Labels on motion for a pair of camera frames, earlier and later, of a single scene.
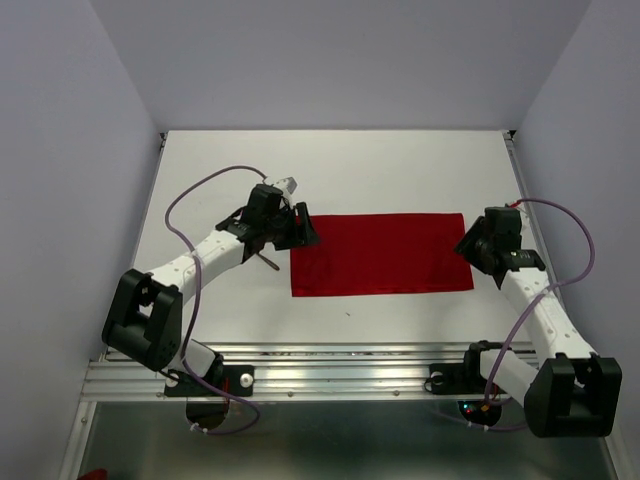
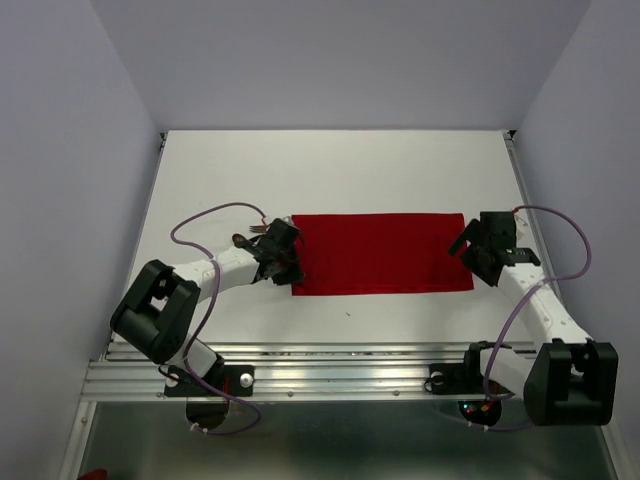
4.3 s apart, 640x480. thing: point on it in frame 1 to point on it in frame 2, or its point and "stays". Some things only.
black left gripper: x=305 y=235 to x=294 y=275
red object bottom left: x=95 y=474 stays
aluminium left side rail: x=152 y=178 stays
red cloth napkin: x=379 y=253 stays
